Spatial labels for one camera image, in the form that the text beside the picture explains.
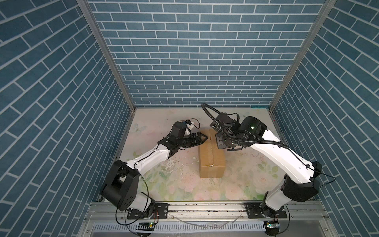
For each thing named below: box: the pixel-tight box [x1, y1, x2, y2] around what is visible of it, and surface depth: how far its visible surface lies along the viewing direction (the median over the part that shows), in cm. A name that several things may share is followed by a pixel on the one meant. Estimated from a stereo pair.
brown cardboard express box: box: [198, 128, 227, 179], surface depth 77 cm
